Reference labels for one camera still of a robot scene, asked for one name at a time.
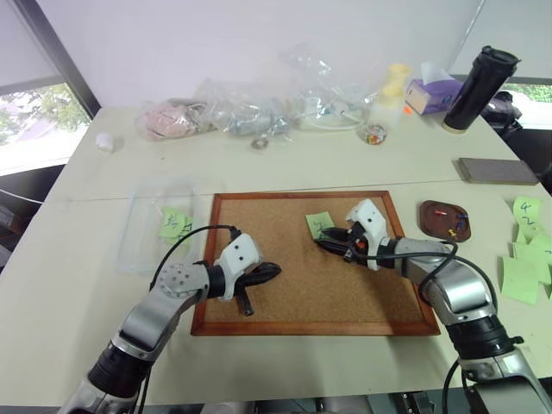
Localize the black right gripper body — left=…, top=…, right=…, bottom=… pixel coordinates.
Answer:
left=342, top=222, right=373, bottom=265

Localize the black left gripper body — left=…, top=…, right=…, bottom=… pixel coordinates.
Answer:
left=234, top=267, right=265, bottom=318

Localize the brown wooden tray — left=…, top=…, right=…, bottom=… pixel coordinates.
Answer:
left=418, top=198, right=474, bottom=245

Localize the glass jar of pushpins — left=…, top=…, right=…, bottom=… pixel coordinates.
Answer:
left=357, top=122, right=390, bottom=148

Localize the clear plastic box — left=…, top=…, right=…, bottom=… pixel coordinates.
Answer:
left=113, top=175, right=203, bottom=278

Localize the purple tissue box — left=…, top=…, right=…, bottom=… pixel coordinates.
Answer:
left=405, top=61, right=467, bottom=117

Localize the wood-framed cork board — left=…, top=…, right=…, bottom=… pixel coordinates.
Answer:
left=190, top=190, right=442, bottom=339

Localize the yellow-lidded plastic bottle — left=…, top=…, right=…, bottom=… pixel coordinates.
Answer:
left=369, top=83, right=405, bottom=129
left=386, top=63, right=411, bottom=89

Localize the clear plastic bags pile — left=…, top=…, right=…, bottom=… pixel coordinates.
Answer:
left=192, top=41, right=377, bottom=140

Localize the grey-brown rectangular block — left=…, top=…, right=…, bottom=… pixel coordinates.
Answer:
left=455, top=156, right=541, bottom=187

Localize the pink filled plastic bag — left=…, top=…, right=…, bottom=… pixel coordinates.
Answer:
left=135, top=97, right=209, bottom=141

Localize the black bag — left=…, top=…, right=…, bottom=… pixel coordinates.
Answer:
left=479, top=90, right=525, bottom=140

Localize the black travel tumbler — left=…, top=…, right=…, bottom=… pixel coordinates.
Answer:
left=442, top=44, right=519, bottom=135

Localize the small white cap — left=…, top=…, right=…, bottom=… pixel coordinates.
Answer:
left=95, top=132, right=117, bottom=153

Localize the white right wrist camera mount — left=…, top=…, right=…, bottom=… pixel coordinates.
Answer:
left=346, top=198, right=392, bottom=273

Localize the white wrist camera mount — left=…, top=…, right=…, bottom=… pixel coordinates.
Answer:
left=213, top=233, right=265, bottom=303
left=346, top=198, right=392, bottom=273

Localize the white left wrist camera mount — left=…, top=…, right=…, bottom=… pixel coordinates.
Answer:
left=213, top=233, right=265, bottom=303

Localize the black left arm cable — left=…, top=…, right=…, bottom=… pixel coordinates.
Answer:
left=136, top=224, right=242, bottom=414

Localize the dark window frame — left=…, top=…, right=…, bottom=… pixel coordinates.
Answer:
left=11, top=0, right=104, bottom=122

